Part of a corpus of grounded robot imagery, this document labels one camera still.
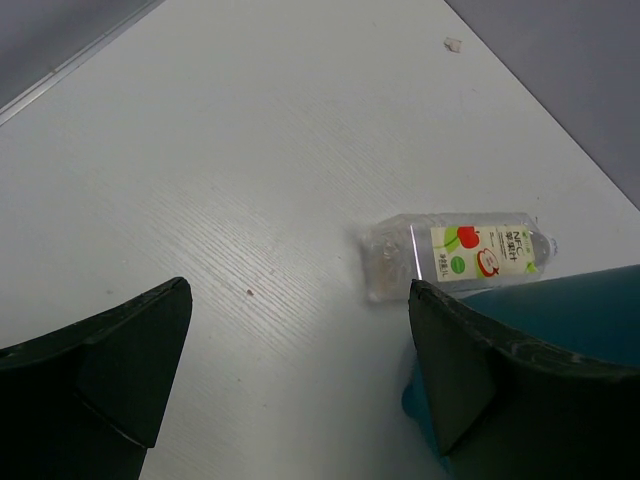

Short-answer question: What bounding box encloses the clear apple juice bottle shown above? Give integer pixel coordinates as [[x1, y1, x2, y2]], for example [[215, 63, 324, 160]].
[[360, 212, 558, 302]]

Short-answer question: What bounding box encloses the teal bin with yellow rim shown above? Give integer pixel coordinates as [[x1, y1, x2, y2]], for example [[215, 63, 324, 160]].
[[401, 264, 640, 421]]

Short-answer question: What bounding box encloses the small white paper scrap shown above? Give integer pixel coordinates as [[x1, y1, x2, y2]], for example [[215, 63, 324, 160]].
[[443, 37, 462, 53]]

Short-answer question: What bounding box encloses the aluminium front rail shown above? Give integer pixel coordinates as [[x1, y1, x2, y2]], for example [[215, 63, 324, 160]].
[[1, 0, 158, 123]]

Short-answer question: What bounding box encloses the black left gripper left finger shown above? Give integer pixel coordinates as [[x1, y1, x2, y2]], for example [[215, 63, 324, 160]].
[[1, 277, 193, 479]]

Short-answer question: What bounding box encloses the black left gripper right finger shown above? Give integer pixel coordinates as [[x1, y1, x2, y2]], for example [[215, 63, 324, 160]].
[[407, 281, 639, 479]]

